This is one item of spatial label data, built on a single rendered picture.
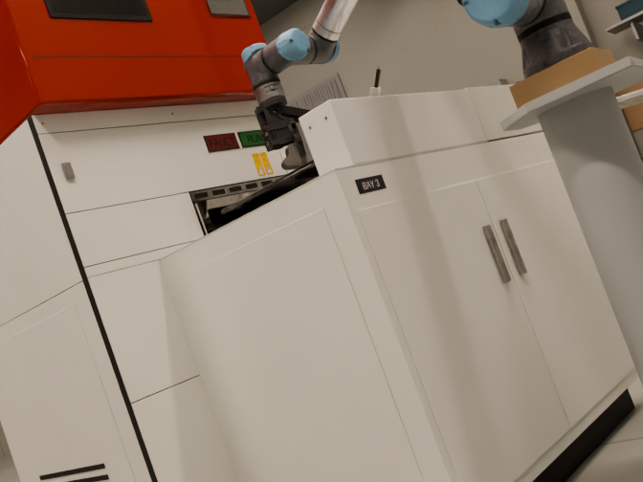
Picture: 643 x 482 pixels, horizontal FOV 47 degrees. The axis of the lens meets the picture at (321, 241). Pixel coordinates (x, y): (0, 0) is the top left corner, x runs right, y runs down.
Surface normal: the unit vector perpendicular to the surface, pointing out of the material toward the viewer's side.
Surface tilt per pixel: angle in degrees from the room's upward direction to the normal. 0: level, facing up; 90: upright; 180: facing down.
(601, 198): 90
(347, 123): 90
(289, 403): 90
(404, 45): 90
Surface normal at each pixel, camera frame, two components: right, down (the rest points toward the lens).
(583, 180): -0.77, 0.24
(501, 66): -0.55, 0.15
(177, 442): 0.68, -0.29
